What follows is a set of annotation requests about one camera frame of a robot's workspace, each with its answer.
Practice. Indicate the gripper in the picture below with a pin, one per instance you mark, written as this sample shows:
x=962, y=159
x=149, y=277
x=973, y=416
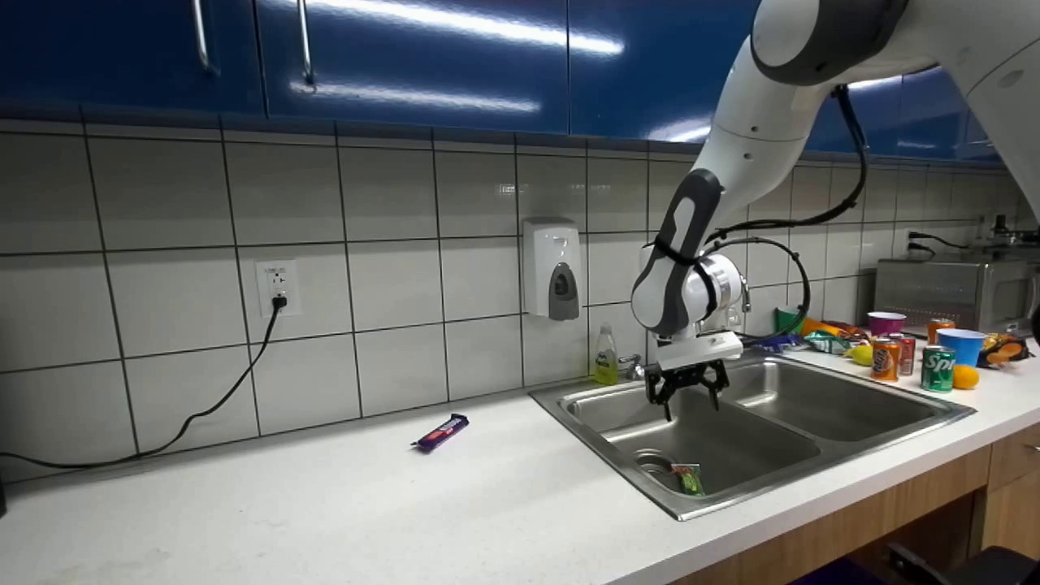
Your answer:
x=686, y=373

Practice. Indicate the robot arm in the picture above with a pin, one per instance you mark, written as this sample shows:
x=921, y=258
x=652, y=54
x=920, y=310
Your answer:
x=756, y=122

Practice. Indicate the stainless steel double sink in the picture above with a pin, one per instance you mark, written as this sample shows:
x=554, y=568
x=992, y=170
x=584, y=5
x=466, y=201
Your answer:
x=756, y=439

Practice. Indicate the green lunch bar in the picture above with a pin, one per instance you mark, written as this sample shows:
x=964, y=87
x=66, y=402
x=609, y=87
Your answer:
x=690, y=479

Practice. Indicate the purple snack bar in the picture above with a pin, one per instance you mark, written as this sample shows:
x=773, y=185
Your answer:
x=441, y=432

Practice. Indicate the chrome tap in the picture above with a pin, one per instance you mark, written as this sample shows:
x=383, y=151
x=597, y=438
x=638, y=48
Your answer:
x=632, y=367

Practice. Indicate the yellow dish soap bottle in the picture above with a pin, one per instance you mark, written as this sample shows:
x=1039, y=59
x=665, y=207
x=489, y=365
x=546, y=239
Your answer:
x=606, y=361

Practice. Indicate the blue snack packet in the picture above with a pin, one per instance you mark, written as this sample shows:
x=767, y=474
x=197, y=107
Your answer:
x=776, y=344

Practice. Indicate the green snack bag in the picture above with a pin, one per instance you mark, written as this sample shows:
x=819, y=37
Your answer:
x=785, y=319

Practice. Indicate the green snack packet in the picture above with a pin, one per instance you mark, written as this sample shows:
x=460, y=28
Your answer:
x=825, y=343

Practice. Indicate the orange snack packet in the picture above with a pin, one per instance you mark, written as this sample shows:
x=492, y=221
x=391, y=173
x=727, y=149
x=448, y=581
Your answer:
x=821, y=327

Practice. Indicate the yellow lemon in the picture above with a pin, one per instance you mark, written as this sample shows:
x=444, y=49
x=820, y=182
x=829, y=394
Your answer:
x=860, y=355

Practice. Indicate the orange soda can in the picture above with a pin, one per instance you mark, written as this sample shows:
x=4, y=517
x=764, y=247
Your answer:
x=941, y=327
x=885, y=360

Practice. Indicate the magenta cup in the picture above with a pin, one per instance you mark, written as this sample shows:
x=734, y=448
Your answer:
x=886, y=323

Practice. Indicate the red soda can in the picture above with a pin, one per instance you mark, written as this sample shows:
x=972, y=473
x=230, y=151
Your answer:
x=907, y=353

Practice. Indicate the green soda can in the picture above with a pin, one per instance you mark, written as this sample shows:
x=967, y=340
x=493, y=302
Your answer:
x=938, y=370

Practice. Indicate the stainless steel toaster oven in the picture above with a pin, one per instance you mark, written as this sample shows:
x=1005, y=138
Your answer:
x=951, y=292

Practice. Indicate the blue cup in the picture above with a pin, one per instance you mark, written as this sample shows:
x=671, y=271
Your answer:
x=964, y=348

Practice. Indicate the orange fruit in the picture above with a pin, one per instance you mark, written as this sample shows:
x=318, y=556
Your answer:
x=966, y=377

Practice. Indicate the blue cabinet door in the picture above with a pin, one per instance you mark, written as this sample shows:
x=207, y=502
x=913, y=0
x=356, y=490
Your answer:
x=650, y=73
x=106, y=53
x=422, y=65

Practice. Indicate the dark chips bag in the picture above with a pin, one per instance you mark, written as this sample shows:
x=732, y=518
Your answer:
x=1006, y=349

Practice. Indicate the wooden drawer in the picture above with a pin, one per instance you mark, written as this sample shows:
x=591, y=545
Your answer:
x=1016, y=455

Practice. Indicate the black office chair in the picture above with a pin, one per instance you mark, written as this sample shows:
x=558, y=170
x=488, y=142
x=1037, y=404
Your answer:
x=975, y=566

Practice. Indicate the wooden cabinet door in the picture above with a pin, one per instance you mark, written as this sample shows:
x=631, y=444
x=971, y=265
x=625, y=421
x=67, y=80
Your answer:
x=1011, y=516

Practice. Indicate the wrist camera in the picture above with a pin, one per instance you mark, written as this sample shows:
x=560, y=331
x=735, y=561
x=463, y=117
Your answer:
x=699, y=351

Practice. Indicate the white wall soap dispenser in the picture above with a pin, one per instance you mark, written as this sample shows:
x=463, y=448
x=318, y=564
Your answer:
x=552, y=264

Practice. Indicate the white wall socket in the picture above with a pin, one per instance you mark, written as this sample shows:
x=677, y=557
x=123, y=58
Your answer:
x=276, y=280
x=902, y=242

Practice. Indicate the blue wall cabinet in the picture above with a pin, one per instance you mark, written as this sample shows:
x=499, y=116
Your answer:
x=422, y=57

